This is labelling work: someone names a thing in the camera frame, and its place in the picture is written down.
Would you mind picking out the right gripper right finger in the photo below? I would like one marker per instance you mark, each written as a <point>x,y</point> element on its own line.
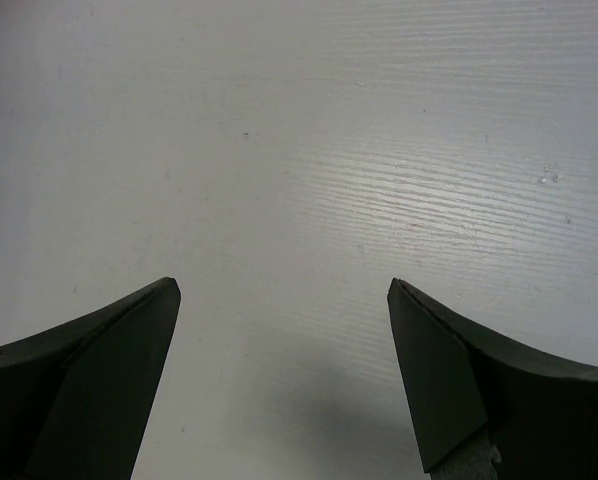
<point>485,406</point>

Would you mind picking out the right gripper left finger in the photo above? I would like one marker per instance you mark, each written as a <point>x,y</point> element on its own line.
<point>75,399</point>

